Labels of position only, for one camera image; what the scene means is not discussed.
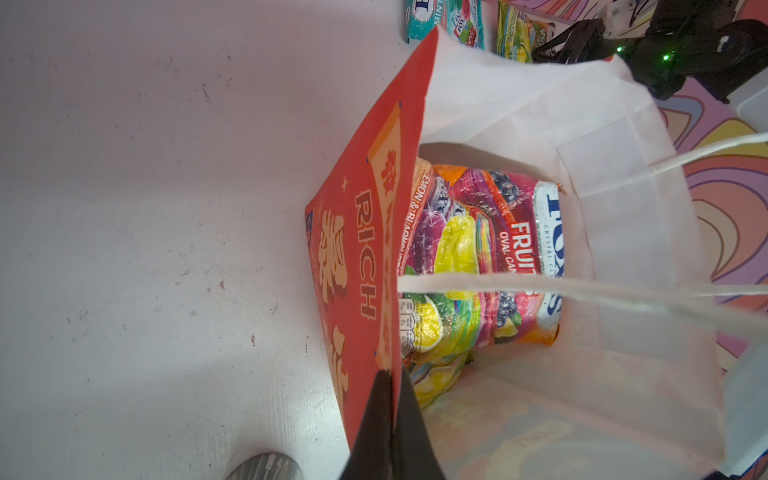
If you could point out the teal mint snack bag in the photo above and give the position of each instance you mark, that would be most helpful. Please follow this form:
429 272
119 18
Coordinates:
460 18

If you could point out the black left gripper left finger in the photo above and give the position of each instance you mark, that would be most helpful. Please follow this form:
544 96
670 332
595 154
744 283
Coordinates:
370 457

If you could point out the green spring tea snack bag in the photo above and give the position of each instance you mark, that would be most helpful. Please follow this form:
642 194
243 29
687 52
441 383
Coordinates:
430 380

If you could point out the orange snack bag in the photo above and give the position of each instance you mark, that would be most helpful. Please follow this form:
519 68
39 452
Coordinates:
477 221

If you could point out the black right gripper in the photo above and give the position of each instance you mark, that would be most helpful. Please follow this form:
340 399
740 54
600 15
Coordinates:
700 40

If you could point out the yellow green lemon snack bag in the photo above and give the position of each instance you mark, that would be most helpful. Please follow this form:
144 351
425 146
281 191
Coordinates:
518 35

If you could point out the red white paper bag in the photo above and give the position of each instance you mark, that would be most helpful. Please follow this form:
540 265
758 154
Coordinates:
632 386

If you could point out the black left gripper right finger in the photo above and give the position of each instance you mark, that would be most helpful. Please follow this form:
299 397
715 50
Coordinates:
413 457

